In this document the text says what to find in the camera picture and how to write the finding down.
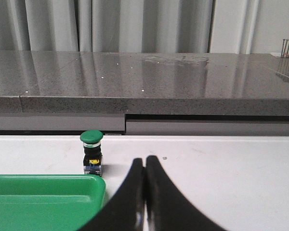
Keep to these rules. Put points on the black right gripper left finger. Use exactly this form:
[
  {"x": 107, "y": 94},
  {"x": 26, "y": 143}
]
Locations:
[{"x": 125, "y": 210}]

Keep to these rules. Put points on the grey granite counter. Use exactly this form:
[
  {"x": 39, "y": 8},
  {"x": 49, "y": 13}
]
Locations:
[{"x": 54, "y": 93}]

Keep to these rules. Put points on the green mushroom push button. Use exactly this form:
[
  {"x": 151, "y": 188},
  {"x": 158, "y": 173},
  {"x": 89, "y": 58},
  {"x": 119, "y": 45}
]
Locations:
[{"x": 92, "y": 162}]

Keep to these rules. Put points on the green plastic tray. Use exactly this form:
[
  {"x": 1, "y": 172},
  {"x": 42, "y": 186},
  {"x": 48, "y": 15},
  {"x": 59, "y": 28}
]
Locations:
[{"x": 49, "y": 202}]

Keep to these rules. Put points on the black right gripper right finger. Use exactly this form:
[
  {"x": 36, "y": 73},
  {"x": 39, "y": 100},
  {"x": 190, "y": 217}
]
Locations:
[{"x": 167, "y": 208}]

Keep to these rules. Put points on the grey pleated curtain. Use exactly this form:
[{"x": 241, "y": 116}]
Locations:
[{"x": 128, "y": 25}]

